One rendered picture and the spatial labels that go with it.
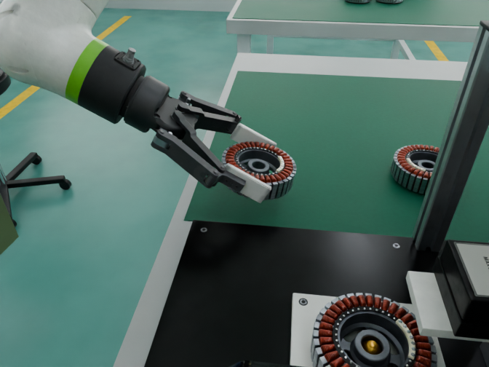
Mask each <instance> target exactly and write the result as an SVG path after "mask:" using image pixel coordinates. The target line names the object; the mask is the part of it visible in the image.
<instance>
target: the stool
mask: <svg viewBox="0 0 489 367"><path fill-rule="evenodd" d="M10 84H11V79H10V77H9V75H7V74H6V73H5V72H3V71H2V70H1V69H0V95H1V94H3V93H4V92H5V91H6V90H7V88H8V87H9V86H10ZM40 162H41V157H40V156H39V155H38V154H37V153H36V152H31V153H30V154H29V155H28V156H27V157H26V158H24V159H23V160H22V161H21V162H20V163H19V164H18V165H17V166H16V167H15V168H14V169H13V170H12V171H11V172H10V173H9V174H8V175H7V176H5V174H4V171H3V169H2V167H1V164H0V194H1V197H2V199H3V201H4V204H5V205H6V208H7V210H8V212H9V215H10V217H11V219H12V211H11V205H10V199H9V190H8V189H10V188H17V187H25V186H39V185H47V184H59V185H60V188H62V189H65V190H68V189H69V188H70V187H71V182H70V181H69V180H68V179H65V176H64V175H57V176H49V177H41V178H27V179H19V180H15V179H16V177H18V176H19V175H20V174H21V173H22V172H23V171H24V169H26V168H27V166H29V165H30V164H31V163H33V164H35V165H38V164H39V163H40ZM12 222H13V224H14V226H15V227H16V226H17V223H16V221H15V220H14V219H12Z"/></svg>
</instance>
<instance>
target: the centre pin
mask: <svg viewBox="0 0 489 367"><path fill-rule="evenodd" d="M362 347H363V349H364V350H365V351H366V352H368V353H370V354H372V355H377V354H380V353H381V348H380V346H379V345H378V344H377V343H376V342H375V341H373V340H366V341H363V343H362Z"/></svg>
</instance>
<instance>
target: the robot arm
mask: <svg viewBox="0 0 489 367"><path fill-rule="evenodd" d="M109 1H110V0H3V2H2V3H1V4H0V69H1V70H2V71H3V72H5V73H6V74H7V75H9V76H10V77H12V78H13V79H16V80H18V81H19V82H22V83H25V84H30V85H33V86H36V87H40V88H42V89H45V90H48V91H50V92H53V93H55V94H57V95H60V96H62V97H64V98H66V99H68V100H70V101H72V102H74V103H75V104H77V105H79V106H81V107H83V108H85V109H86V110H88V111H91V112H92V113H94V114H97V115H98V116H99V117H102V118H104V119H106V120H108V121H109V122H111V123H113V124H116V123H118V122H119V121H120V120H121V119H122V117H124V122H125V123H126V124H128V125H130V126H132V127H134V128H135V129H137V130H139V131H141V132H143V133H147V132H148V131H149V130H150V129H152V130H154V131H155V132H156V135H155V136H154V139H153V140H152V142H151V146H152V147H153V148H155V149H156V150H158V151H160V152H162V153H164V154H166V155H167V156H168V157H169V158H170V159H172V160H173V161H174V162H176V163H177V164H178V165H180V166H181V167H182V168H183V169H184V170H185V171H186V172H188V173H189V174H190V175H192V176H193V177H194V178H195V179H196V180H198V182H200V183H201V184H202V185H204V186H205V187H206V188H208V189H210V188H211V187H212V186H216V184H217V183H218V182H220V183H222V184H224V185H226V186H228V187H231V188H232V189H233V190H235V191H237V192H240V193H242V194H244V195H246V196H248V197H249V198H251V199H253V200H255V201H257V202H259V203H262V201H263V200H264V198H265V197H266V196H267V194H268V193H269V192H270V191H271V186H269V185H268V184H266V183H264V182H262V181H260V180H258V179H257V178H255V177H253V176H251V175H249V174H248V173H246V172H244V171H242V170H240V169H239V168H237V167H234V166H233V165H231V164H229V163H227V165H226V166H224V165H223V163H222V162H221V161H220V160H219V159H218V158H217V157H216V156H215V155H214V154H213V153H212V152H211V151H210V150H209V149H208V148H207V147H206V146H205V144H204V143H203V142H202V141H201V140H200V139H199V138H198V137H197V136H196V129H202V130H210V131H215V132H219V133H227V134H231V136H230V138H231V139H232V140H234V141H236V142H238V143H241V142H246V141H247V142H249V141H253V142H259V143H265V145H266V144H267V143H268V144H270V145H271V146H277V143H275V142H273V141H272V140H270V139H268V138H266V137H265V136H263V135H261V134H259V133H257V132H256V131H254V130H252V129H250V128H248V127H247V126H245V125H243V124H241V123H240V121H241V120H242V118H241V117H240V115H238V114H237V113H236V112H235V111H232V110H229V109H227V108H224V107H221V106H218V105H215V104H213V103H210V102H207V101H205V100H202V99H199V98H196V97H194V96H193V95H191V94H189V93H187V92H185V91H181V92H180V94H179V96H178V99H176V98H172V97H170V96H169V92H170V87H169V86H168V85H166V84H165V83H163V82H161V81H159V80H158V79H155V78H154V77H152V76H150V75H149V76H146V77H144V76H145V73H146V67H145V65H143V64H142V63H141V61H139V60H138V59H136V58H134V56H135V52H136V50H135V49H134V48H131V47H129V49H128V51H127V53H126V52H123V51H121V52H120V51H119V50H117V49H115V48H113V47H112V46H110V45H108V44H106V43H105V42H103V41H101V40H99V39H98V38H96V37H94V36H93V35H92V28H93V26H94V24H95V22H96V20H97V19H98V18H99V16H100V14H101V12H102V11H103V10H104V8H105V6H106V5H107V3H108V2H109ZM227 116H228V117H227ZM214 167H215V168H214ZM206 175H207V177H206Z"/></svg>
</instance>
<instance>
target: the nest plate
mask: <svg viewBox="0 0 489 367"><path fill-rule="evenodd" d="M335 298H337V299H338V297H334V296H319V295H311V294H303V293H293V299H292V320H291V341H290V365H291V366H303V367H313V362H312V361H311V339H312V334H313V330H314V323H315V321H316V318H317V315H318V314H319V312H320V311H321V309H322V308H323V307H324V308H325V305H326V304H327V303H328V302H330V303H331V301H332V300H333V299H335ZM399 304H400V307H402V306H404V307H405V308H407V309H409V312H408V313H411V312H412V313H413V314H415V313H414V310H413V305H412V304H403V303H399ZM400 307H399V308H400ZM360 331H363V330H358V331H352V332H351V333H349V334H347V335H346V336H345V337H344V338H343V339H344V340H345V341H347V342H352V340H353V339H354V338H355V336H356V335H357V334H358V333H359V332H360ZM432 338H433V341H434V344H433V345H435V347H436V350H437V353H436V355H437V367H446V366H445V361H444V359H443V356H442V351H441V349H440V344H439V341H438V338H437V337H433V336H432ZM388 342H389V344H390V348H391V350H390V353H391V354H393V355H398V354H397V351H396V350H395V348H394V346H393V345H392V344H391V342H390V341H389V340H388Z"/></svg>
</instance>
